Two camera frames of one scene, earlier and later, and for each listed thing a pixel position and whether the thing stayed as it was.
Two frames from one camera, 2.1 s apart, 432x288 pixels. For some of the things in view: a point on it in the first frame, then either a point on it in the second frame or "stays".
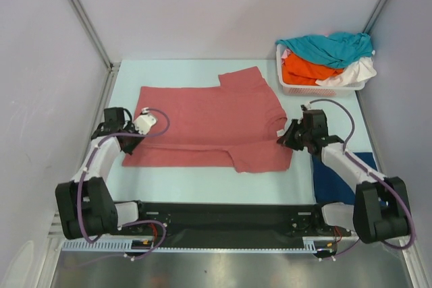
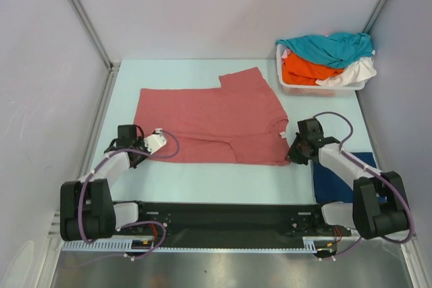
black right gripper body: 302,134 to 297,152
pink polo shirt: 237,123 stays
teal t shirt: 337,50 stays
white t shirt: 355,73 stays
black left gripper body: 132,142 to 141,148
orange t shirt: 298,71 stays
